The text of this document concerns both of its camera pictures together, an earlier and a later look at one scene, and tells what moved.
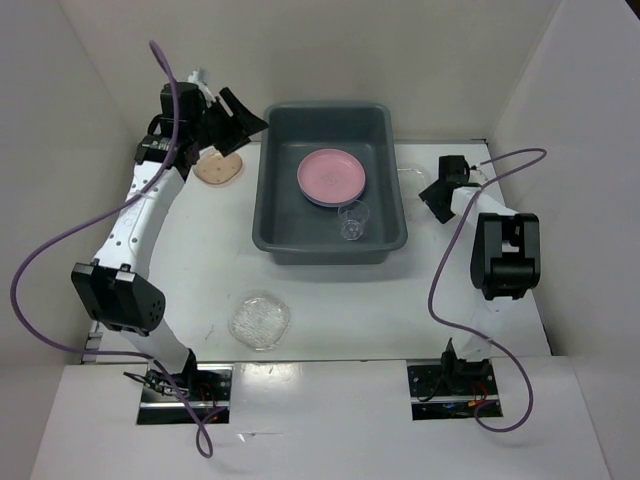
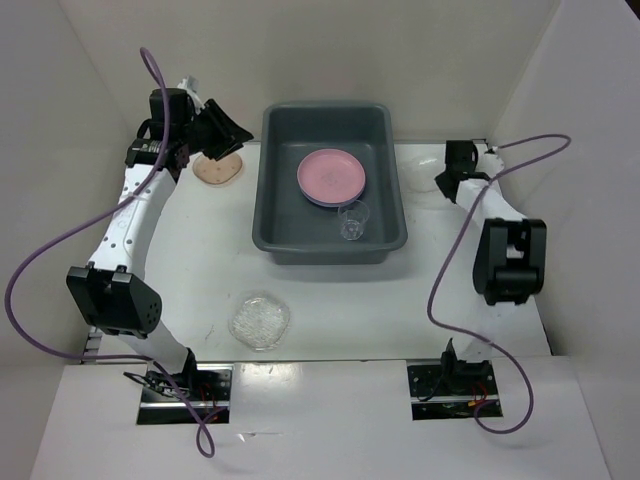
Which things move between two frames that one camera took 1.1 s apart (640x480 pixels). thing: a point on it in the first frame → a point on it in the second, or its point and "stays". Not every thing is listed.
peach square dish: (213, 169) stays
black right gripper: (429, 194) → (440, 178)
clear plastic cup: (354, 215) stays
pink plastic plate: (331, 175) stays
